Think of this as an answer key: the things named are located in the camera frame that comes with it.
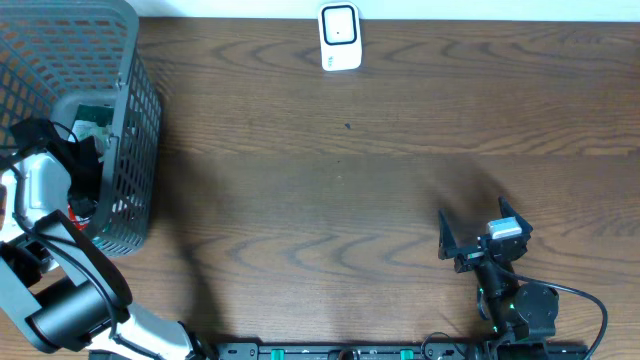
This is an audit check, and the green 3M glove package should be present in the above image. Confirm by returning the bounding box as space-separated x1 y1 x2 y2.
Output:
72 104 114 154

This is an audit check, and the grey plastic mesh basket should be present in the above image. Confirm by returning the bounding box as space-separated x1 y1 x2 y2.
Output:
1 0 162 257

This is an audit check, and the red snack packet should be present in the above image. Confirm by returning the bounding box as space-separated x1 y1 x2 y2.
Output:
67 206 92 231

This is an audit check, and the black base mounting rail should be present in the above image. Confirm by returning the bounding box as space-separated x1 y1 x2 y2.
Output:
215 341 588 360

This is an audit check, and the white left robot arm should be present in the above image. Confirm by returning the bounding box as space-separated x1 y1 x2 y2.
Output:
1 118 219 359

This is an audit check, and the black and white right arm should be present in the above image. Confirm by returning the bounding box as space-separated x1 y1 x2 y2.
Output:
438 197 559 359

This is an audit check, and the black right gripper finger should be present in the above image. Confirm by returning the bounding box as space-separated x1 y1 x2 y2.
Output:
438 209 457 260
498 196 533 234

